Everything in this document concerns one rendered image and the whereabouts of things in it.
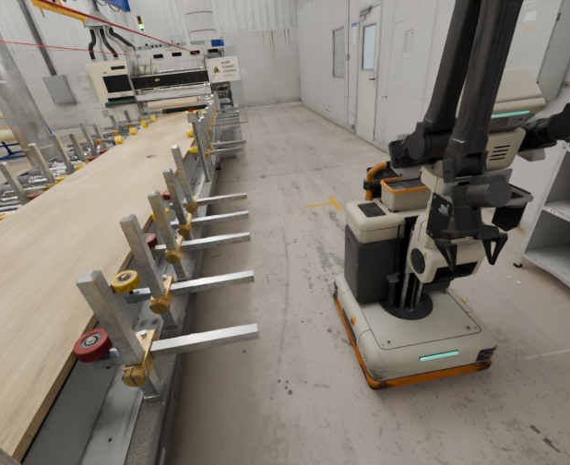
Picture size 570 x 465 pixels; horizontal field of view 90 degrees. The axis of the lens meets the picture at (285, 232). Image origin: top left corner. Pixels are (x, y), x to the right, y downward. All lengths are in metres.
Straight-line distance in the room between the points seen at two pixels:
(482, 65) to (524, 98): 0.34
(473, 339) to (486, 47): 1.26
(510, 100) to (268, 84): 10.90
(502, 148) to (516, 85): 0.18
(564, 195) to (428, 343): 1.50
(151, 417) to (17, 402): 0.29
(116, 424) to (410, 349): 1.17
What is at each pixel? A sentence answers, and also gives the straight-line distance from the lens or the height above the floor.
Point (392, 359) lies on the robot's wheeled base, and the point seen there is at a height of 0.27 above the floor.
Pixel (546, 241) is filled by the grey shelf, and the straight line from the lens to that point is 2.79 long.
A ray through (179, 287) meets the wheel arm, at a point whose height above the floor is 0.84.
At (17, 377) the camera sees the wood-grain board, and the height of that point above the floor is 0.90.
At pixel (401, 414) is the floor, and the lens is 1.67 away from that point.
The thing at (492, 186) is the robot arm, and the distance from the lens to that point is 0.73.
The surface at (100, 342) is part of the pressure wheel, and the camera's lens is 0.89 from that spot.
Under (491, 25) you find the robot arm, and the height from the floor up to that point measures 1.48.
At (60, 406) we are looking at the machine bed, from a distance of 1.00.
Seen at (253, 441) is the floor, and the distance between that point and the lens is 1.61.
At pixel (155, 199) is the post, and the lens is 1.12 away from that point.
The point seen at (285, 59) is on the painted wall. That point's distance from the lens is 11.75.
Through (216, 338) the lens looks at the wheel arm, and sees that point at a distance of 0.83.
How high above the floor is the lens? 1.46
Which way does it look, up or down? 31 degrees down
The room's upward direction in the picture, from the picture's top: 6 degrees counter-clockwise
